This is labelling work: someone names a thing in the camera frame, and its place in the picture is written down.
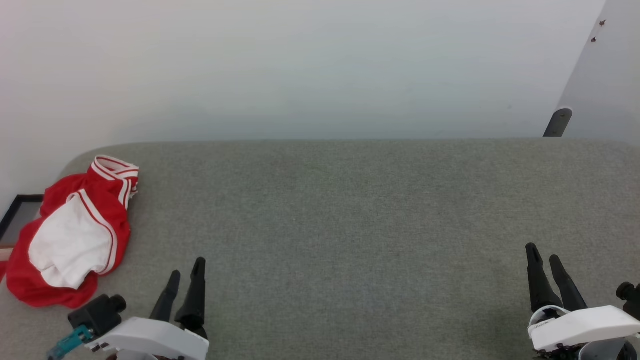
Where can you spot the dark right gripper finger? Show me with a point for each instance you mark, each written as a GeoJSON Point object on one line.
{"type": "Point", "coordinates": [540, 285]}
{"type": "Point", "coordinates": [567, 287]}

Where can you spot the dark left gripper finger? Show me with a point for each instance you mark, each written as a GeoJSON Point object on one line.
{"type": "Point", "coordinates": [196, 300]}
{"type": "Point", "coordinates": [167, 297]}

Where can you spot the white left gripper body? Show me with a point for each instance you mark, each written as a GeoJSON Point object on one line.
{"type": "Point", "coordinates": [150, 340]}

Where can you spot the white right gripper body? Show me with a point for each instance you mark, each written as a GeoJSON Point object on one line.
{"type": "Point", "coordinates": [580, 327]}

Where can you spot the red and white basketball jersey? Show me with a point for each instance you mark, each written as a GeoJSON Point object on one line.
{"type": "Point", "coordinates": [110, 215]}

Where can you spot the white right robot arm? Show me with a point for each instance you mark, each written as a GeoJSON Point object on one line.
{"type": "Point", "coordinates": [602, 351]}

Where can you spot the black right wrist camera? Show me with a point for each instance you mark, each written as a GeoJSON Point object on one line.
{"type": "Point", "coordinates": [631, 299]}

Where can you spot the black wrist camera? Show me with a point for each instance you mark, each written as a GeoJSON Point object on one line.
{"type": "Point", "coordinates": [97, 314]}
{"type": "Point", "coordinates": [631, 299]}

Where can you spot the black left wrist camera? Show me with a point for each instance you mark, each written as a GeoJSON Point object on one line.
{"type": "Point", "coordinates": [97, 314]}

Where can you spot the teal left camera connector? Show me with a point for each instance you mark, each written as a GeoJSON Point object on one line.
{"type": "Point", "coordinates": [70, 342]}

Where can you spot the dark grey rounded post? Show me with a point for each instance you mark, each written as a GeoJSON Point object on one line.
{"type": "Point", "coordinates": [559, 122]}

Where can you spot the black rectangular frame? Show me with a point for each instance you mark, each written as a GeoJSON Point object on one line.
{"type": "Point", "coordinates": [10, 215]}

